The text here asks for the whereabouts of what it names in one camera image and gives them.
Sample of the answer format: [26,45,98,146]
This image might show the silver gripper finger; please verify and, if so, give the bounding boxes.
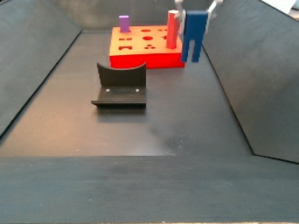
[174,0,186,39]
[207,0,223,20]

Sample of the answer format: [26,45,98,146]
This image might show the blue square-circle forked object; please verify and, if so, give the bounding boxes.
[182,10,209,62]

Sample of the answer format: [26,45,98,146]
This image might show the red fixture board with holes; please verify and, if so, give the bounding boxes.
[109,25,185,68]

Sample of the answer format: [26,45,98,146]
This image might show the red hexagonal peg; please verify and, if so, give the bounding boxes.
[166,10,179,49]

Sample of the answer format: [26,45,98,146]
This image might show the purple rectangular peg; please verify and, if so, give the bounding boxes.
[119,15,130,32]

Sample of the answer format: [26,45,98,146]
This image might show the black curved holder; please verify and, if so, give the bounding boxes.
[91,64,147,107]

